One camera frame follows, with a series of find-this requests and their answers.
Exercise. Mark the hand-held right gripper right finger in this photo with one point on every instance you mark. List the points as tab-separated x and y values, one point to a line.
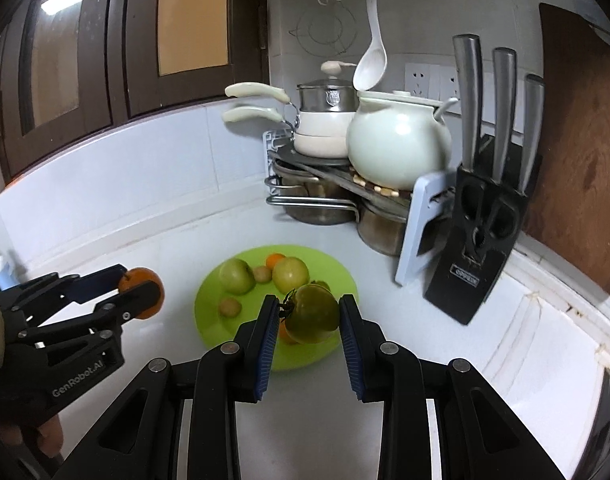
352	345

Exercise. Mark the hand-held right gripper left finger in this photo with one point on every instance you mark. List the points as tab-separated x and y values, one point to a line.
266	345

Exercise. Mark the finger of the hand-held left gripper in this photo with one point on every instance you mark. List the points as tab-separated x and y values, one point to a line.
130	305
100	282

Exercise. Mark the small orange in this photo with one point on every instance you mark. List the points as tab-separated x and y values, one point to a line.
274	260
285	336

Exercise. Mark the large orange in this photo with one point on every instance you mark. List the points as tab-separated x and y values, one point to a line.
140	275

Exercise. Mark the green plate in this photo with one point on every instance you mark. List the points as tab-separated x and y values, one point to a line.
225	342

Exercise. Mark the green tomato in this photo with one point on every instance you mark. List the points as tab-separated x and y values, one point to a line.
321	285
312	316

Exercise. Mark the small brown fruit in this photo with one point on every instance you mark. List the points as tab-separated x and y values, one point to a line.
261	274
230	307

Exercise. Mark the green apple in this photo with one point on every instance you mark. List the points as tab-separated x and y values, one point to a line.
236	276

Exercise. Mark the yellow apple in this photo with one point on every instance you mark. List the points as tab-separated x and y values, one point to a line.
290	273

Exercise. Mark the person's left hand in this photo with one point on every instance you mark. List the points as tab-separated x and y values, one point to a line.
50	437

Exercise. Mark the white and blue bottle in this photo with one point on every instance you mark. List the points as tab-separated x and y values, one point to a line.
5	270

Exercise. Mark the steel stock pot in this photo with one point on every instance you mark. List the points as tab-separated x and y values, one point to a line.
380	234

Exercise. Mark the black knife block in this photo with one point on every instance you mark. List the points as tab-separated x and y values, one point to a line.
465	287

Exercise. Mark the grey kitchen shelf rack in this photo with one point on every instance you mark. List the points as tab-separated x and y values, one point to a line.
416	232

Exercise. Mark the wooden bead trivet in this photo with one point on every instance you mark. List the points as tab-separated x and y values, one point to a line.
380	190

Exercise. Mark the black scissors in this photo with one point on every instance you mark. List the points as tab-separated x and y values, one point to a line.
486	227

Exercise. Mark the white ceramic pot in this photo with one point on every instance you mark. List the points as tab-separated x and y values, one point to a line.
397	142

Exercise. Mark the dark brown wooden window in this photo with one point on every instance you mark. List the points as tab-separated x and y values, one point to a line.
110	60

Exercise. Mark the steel pot with lid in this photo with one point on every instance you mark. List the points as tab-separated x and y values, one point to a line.
326	97

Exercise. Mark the white plastic spoon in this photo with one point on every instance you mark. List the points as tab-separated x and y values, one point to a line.
370	67

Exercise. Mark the brown wooden cutting board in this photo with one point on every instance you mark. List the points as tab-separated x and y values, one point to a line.
585	160

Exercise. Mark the white wall socket panel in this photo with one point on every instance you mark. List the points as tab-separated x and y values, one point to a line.
425	80

